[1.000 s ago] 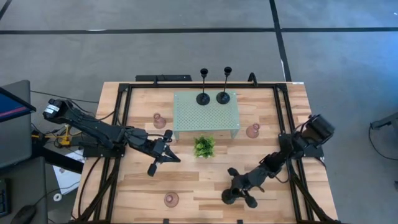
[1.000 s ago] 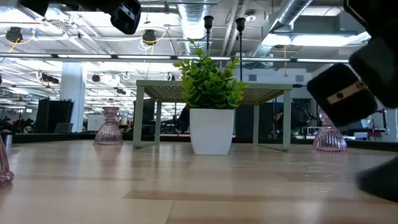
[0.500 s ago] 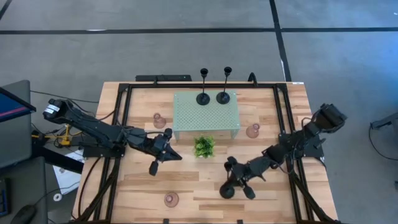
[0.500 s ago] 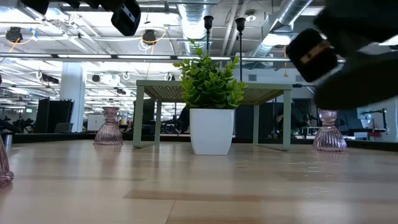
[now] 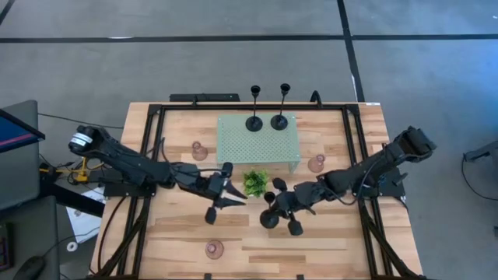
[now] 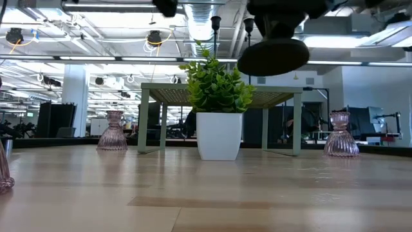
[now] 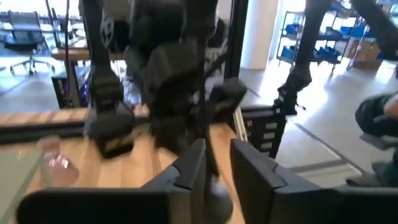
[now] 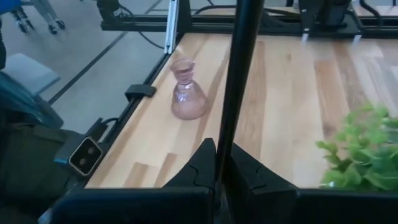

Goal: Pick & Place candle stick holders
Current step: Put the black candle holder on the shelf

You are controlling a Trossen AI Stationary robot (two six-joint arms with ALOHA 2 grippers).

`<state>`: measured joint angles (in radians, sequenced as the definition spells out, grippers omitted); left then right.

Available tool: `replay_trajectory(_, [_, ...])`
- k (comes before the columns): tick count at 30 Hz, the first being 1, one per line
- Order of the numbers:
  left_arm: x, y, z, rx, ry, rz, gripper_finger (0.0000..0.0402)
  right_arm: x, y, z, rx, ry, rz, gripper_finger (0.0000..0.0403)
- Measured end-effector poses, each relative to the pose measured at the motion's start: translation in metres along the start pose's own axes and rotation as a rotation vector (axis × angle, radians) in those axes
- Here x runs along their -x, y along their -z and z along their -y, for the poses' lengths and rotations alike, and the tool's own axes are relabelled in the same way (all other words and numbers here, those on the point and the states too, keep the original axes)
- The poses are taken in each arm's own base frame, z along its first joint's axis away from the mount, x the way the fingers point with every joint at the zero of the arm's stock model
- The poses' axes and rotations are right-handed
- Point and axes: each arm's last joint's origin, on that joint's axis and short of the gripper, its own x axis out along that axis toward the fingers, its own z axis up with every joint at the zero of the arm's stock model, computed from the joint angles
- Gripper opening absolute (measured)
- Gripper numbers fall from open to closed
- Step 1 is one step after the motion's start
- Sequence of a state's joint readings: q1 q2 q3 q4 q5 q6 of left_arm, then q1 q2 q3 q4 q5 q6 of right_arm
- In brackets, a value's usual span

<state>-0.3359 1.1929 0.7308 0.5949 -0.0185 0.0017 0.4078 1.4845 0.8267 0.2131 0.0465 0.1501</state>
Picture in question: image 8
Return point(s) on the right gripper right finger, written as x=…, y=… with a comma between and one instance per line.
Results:
x=248, y=177

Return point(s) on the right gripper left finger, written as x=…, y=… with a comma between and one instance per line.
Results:
x=199, y=168

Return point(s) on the pink glass candle holder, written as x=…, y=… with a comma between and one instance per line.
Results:
x=188, y=99

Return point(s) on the black tall candlestick holder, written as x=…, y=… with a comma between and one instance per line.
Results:
x=239, y=77

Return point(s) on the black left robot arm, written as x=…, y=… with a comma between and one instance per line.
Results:
x=329, y=12

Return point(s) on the black table edge clip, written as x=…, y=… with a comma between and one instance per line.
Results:
x=140, y=91

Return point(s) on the small green artificial plant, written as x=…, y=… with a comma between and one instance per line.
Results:
x=367, y=155

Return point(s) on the dark teal bag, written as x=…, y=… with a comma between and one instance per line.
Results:
x=25, y=105

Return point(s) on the grey flat box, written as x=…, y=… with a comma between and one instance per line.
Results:
x=31, y=72

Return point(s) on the wheeled office chair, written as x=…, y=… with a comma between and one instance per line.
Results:
x=46, y=12

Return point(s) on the black table-level camera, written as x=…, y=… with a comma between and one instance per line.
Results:
x=84, y=155

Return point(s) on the silver aluminium post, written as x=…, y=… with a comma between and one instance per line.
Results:
x=172, y=26

